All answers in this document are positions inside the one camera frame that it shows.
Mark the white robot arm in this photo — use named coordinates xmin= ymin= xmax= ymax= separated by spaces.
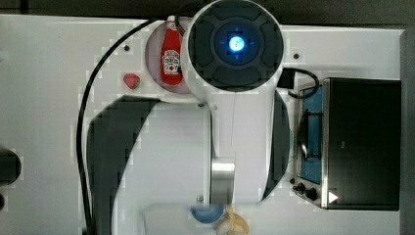
xmin=86 ymin=0 xmax=289 ymax=235

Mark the red ketchup bottle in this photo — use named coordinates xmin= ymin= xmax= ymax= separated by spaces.
xmin=161 ymin=16 xmax=182 ymax=85

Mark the red strawberry toy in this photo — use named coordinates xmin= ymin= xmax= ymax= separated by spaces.
xmin=123 ymin=73 xmax=141 ymax=89

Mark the grey round plate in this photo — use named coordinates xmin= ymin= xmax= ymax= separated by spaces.
xmin=145 ymin=23 xmax=191 ymax=95

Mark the blue bowl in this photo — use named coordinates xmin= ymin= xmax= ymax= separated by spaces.
xmin=191 ymin=205 xmax=224 ymax=224

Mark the yellow banana bunch toy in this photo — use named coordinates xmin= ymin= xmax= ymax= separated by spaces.
xmin=215 ymin=206 xmax=250 ymax=235

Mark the black toaster oven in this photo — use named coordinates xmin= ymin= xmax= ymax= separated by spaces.
xmin=291 ymin=77 xmax=401 ymax=211

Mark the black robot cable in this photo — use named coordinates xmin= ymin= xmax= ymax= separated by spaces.
xmin=75 ymin=17 xmax=160 ymax=235

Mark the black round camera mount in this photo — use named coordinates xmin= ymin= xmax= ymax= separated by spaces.
xmin=0 ymin=148 xmax=22 ymax=186

